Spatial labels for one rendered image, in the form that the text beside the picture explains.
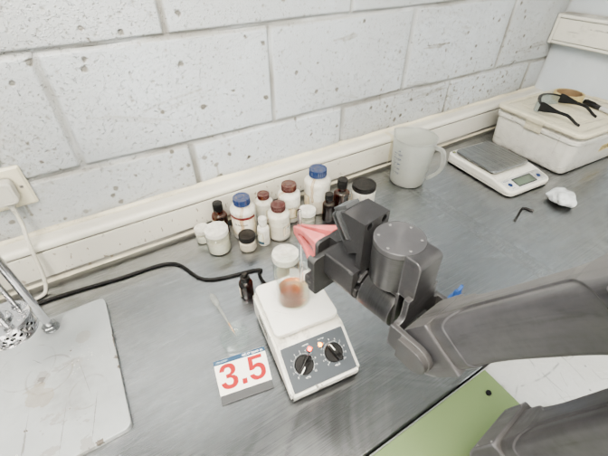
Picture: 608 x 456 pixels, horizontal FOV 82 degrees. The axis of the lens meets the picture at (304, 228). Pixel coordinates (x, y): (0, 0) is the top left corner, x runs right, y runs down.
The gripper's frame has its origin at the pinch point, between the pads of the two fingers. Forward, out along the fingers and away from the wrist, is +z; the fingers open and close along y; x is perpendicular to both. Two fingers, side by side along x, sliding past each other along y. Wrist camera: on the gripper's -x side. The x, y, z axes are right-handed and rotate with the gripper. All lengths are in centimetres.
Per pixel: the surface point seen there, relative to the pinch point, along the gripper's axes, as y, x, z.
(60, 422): 41.0, 23.7, 10.8
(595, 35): -138, -9, 6
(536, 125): -101, 12, 2
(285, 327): 6.2, 16.2, -3.1
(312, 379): 6.8, 21.7, -10.7
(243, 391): 16.0, 24.7, -3.5
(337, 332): -1.3, 18.9, -8.3
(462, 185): -71, 24, 7
